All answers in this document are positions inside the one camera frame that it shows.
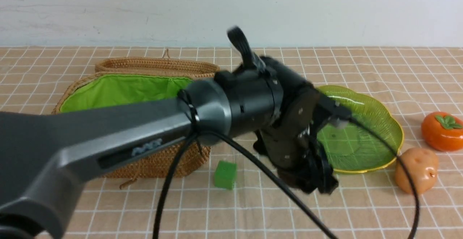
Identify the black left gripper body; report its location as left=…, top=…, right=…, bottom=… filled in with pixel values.
left=254, top=88, right=339, bottom=195

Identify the brown potato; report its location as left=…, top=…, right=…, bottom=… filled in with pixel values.
left=395, top=148, right=439, bottom=195

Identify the orange persimmon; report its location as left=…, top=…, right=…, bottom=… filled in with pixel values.
left=421, top=111, right=463, bottom=152

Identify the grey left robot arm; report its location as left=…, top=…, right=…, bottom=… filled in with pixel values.
left=1, top=55, right=349, bottom=239

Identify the green glass leaf plate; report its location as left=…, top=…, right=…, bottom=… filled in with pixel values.
left=318, top=85, right=404, bottom=174

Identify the green foam cube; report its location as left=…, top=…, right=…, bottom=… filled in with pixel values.
left=214, top=161, right=238, bottom=190

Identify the wicker basket lid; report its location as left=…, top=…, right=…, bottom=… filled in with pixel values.
left=94, top=50, right=220, bottom=79

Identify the wicker basket green lining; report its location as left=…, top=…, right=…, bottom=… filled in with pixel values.
left=52, top=72, right=197, bottom=189

